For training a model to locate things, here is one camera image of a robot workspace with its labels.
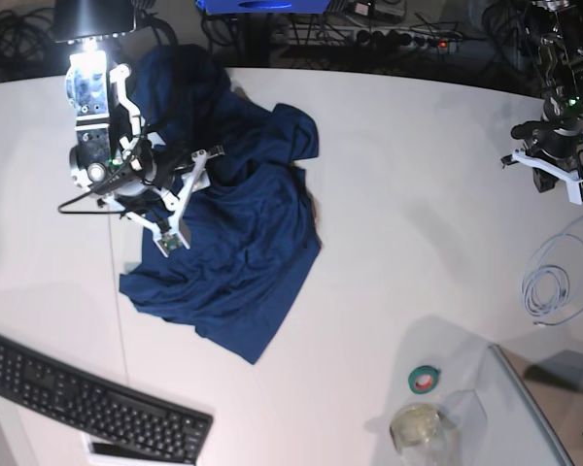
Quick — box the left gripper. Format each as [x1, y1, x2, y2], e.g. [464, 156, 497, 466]
[530, 128, 583, 193]

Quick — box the blue box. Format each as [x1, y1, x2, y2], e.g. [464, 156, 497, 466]
[196, 0, 329, 15]

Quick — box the dark blue t-shirt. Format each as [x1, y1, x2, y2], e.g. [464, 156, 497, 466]
[119, 45, 321, 363]

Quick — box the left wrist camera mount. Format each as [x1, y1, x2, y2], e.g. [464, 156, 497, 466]
[500, 130, 583, 205]

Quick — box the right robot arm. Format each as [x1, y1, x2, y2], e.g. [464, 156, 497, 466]
[53, 1, 194, 215]

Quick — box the black computer keyboard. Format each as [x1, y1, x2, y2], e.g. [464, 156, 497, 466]
[0, 335, 214, 465]

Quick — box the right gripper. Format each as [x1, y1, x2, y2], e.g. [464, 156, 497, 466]
[106, 159, 210, 209]

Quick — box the coiled white cable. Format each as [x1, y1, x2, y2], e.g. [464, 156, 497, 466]
[521, 211, 583, 327]

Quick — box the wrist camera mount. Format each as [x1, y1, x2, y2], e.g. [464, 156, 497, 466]
[97, 145, 224, 257]
[500, 130, 583, 205]

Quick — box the green tape roll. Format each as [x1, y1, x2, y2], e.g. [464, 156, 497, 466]
[408, 365, 441, 395]

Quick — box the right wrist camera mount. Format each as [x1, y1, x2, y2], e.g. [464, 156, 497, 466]
[97, 145, 224, 257]

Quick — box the clear glass jar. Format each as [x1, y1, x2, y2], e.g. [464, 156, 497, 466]
[389, 404, 454, 466]

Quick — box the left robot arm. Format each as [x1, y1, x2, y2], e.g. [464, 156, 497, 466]
[501, 1, 583, 205]

